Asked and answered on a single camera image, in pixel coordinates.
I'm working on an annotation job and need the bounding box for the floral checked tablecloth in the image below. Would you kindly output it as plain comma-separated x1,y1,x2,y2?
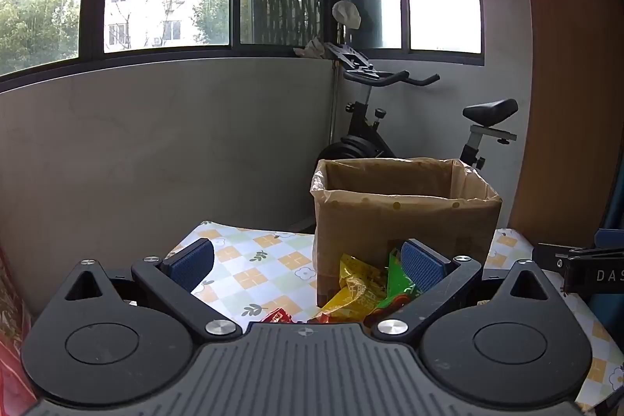
166,221,624,412

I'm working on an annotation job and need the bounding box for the white cloth on pole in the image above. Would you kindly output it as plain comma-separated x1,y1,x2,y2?
332,1,362,29

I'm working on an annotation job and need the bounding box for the thin metal pole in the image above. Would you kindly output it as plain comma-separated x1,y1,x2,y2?
328,26,343,146

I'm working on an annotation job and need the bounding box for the green snack packet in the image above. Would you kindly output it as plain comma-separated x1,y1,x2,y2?
378,249,425,310

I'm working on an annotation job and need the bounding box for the crumpled beige rag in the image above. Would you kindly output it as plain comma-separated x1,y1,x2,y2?
293,37,337,58

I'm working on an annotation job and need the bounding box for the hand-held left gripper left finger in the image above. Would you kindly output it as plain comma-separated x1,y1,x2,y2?
63,238,242,339

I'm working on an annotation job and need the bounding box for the yellow snack packet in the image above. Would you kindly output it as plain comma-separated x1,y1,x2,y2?
317,253,391,324

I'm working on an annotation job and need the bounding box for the brown cardboard box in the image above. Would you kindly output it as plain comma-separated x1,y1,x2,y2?
310,157,503,308

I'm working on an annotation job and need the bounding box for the wooden cabinet panel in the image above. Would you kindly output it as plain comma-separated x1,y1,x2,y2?
507,0,624,246

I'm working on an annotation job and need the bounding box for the red patterned cloth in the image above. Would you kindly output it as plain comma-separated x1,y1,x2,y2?
0,245,39,416

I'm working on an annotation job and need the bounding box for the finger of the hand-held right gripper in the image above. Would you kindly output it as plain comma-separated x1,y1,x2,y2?
537,243,599,273
595,228,624,251

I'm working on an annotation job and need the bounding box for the black exercise bike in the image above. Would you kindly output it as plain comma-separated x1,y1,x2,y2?
317,42,518,175

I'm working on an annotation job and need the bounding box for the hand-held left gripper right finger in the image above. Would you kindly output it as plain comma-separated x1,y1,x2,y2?
365,239,551,343

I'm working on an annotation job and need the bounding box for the red snack packet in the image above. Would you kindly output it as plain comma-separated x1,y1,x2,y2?
258,308,296,325

